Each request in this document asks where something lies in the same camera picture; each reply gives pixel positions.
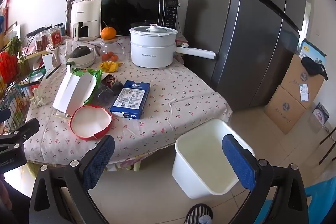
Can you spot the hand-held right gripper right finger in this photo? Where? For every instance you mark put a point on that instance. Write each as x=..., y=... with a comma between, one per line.
x=237, y=161

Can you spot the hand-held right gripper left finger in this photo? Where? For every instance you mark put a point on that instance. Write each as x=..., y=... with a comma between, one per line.
x=98, y=161

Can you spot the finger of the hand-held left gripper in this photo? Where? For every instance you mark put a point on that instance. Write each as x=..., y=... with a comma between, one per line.
x=26, y=129
x=4, y=115

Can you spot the white tissue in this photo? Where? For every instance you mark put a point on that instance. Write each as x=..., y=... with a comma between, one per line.
x=39, y=98

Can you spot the white plastic bin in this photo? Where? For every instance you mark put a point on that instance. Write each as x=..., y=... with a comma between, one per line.
x=204, y=150

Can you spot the red rimmed paper bowl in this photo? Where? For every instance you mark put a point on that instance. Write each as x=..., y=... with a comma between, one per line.
x=89, y=123

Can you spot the white paper bag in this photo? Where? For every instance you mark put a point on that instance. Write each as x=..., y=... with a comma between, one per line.
x=71, y=92

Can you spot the blue wrapper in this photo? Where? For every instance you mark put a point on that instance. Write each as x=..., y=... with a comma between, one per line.
x=130, y=100

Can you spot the peach printed wrapper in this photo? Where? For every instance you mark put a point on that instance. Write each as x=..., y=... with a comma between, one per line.
x=108, y=79

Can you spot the green snack bag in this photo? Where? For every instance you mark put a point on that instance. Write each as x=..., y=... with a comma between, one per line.
x=95, y=77

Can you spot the yellow wrapper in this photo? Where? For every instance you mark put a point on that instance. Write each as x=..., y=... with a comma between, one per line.
x=110, y=66

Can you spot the black pen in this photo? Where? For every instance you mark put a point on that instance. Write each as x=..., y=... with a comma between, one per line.
x=53, y=71

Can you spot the striped slipper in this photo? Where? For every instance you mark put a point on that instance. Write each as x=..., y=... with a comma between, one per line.
x=197, y=213

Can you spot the plain cardboard box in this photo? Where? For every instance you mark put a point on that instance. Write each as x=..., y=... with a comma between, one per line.
x=283, y=111

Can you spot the glass jar of red contents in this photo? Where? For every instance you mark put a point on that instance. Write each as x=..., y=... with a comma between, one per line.
x=40, y=41

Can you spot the blue plastic stool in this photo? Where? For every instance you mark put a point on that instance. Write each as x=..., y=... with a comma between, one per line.
x=320, y=192

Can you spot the white bowl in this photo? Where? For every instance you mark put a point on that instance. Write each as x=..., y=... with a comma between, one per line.
x=84, y=61

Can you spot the cherry print tablecloth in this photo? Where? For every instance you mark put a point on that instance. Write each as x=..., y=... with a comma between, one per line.
x=170, y=98

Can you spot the dark green pumpkin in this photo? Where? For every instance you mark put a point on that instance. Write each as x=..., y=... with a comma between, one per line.
x=80, y=52

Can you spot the small blue white packet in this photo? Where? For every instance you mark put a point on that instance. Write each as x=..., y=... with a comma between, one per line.
x=320, y=113

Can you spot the glass jar with tomatoes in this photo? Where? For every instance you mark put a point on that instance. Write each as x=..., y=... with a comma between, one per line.
x=111, y=47

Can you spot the black cap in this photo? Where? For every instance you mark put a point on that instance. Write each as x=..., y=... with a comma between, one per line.
x=312, y=66

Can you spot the white electric cooking pot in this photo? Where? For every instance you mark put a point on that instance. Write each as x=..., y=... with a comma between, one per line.
x=152, y=50

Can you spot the white air fryer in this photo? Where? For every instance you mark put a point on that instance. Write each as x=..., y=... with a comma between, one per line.
x=84, y=16

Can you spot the large orange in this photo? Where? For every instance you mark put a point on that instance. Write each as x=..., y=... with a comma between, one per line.
x=108, y=33

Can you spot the grey refrigerator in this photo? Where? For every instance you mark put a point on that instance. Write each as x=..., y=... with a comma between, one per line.
x=249, y=29

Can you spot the large blue white carton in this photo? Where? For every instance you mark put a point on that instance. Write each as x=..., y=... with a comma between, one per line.
x=312, y=50

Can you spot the black microwave oven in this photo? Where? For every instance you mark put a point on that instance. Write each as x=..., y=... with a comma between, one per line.
x=131, y=14

